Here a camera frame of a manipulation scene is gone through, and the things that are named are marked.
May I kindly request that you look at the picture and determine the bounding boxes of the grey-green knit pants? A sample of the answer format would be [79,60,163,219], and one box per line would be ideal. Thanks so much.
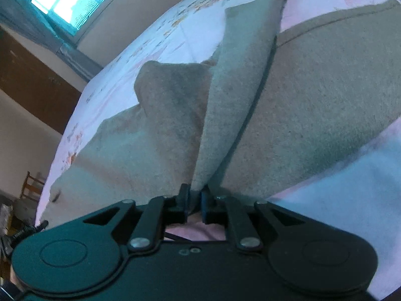
[41,0,400,226]

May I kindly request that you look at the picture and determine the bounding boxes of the wooden chair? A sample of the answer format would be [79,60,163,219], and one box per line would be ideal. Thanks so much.
[19,171,45,202]

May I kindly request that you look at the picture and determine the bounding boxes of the pink floral bed sheet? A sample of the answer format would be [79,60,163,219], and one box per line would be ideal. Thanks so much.
[37,0,400,299]

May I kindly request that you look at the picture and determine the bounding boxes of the brown wooden door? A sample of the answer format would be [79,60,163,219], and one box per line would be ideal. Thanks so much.
[1,30,81,134]

